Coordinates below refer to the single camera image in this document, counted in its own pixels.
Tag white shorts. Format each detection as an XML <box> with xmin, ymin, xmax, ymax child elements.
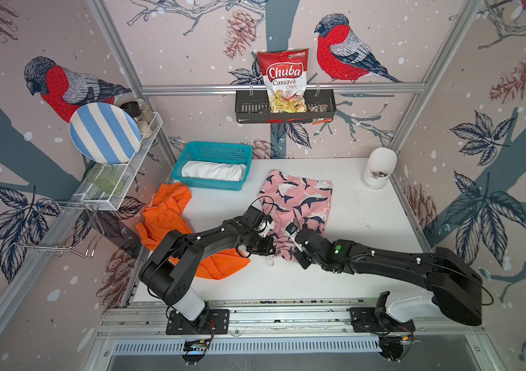
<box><xmin>181</xmin><ymin>161</ymin><xmax>247</xmax><ymax>182</ymax></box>

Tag red Chuba chips bag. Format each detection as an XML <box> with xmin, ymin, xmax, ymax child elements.
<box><xmin>258</xmin><ymin>49</ymin><xmax>309</xmax><ymax>114</ymax></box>

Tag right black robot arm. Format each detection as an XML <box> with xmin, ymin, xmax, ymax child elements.
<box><xmin>286</xmin><ymin>223</ymin><xmax>483</xmax><ymax>326</ymax></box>

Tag pink patterned garment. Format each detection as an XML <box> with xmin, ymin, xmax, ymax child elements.
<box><xmin>260</xmin><ymin>169</ymin><xmax>333</xmax><ymax>261</ymax></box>

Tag clear spice jar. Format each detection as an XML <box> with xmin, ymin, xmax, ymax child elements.
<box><xmin>135</xmin><ymin>99</ymin><xmax>157</xmax><ymax>139</ymax></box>

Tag green glass cup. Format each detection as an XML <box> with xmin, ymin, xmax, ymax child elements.
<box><xmin>85</xmin><ymin>163</ymin><xmax>125</xmax><ymax>195</ymax></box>

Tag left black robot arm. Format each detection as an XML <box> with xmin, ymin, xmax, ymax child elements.
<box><xmin>139</xmin><ymin>206</ymin><xmax>275</xmax><ymax>322</ymax></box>

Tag white ceramic holder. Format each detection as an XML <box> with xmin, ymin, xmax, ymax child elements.
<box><xmin>361</xmin><ymin>148</ymin><xmax>397</xmax><ymax>190</ymax></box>

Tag dark lid spice jar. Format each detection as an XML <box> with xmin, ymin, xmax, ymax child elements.
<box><xmin>120</xmin><ymin>100</ymin><xmax>151</xmax><ymax>138</ymax></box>

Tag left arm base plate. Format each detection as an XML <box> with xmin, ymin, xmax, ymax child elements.
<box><xmin>165</xmin><ymin>309</ymin><xmax>230</xmax><ymax>335</ymax></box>

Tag blue striped plate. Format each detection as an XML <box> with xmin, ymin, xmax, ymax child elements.
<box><xmin>69</xmin><ymin>103</ymin><xmax>142</xmax><ymax>165</ymax></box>

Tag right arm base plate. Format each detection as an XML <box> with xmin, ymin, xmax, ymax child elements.
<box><xmin>349</xmin><ymin>307</ymin><xmax>416</xmax><ymax>335</ymax></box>

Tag teal plastic basket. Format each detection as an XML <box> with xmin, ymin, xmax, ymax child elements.
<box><xmin>172</xmin><ymin>142</ymin><xmax>254</xmax><ymax>191</ymax></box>

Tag black wall shelf basket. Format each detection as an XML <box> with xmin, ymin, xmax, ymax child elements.
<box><xmin>235</xmin><ymin>90</ymin><xmax>336</xmax><ymax>124</ymax></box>

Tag orange garment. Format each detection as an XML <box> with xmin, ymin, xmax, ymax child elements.
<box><xmin>135</xmin><ymin>183</ymin><xmax>250</xmax><ymax>280</ymax></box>

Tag aluminium mounting rail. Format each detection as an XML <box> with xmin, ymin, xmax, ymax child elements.
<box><xmin>97</xmin><ymin>298</ymin><xmax>482</xmax><ymax>337</ymax></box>

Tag white wire wall rack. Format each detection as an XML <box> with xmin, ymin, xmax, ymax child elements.
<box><xmin>12</xmin><ymin>112</ymin><xmax>163</xmax><ymax>259</ymax></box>

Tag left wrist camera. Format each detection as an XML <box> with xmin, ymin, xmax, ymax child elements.
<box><xmin>257</xmin><ymin>216</ymin><xmax>275</xmax><ymax>237</ymax></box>

